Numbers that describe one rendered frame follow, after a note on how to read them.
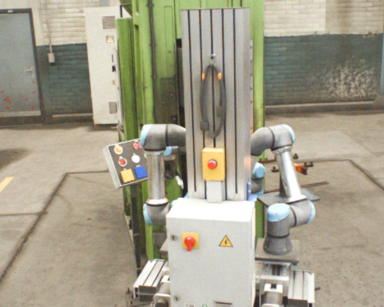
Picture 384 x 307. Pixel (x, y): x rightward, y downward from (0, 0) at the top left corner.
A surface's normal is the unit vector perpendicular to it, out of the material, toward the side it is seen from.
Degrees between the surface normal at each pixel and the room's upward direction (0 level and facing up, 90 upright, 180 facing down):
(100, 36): 90
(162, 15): 90
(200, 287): 92
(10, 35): 90
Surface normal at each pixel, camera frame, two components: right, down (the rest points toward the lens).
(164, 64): 0.24, 0.26
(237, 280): -0.22, 0.28
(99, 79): 0.01, 0.28
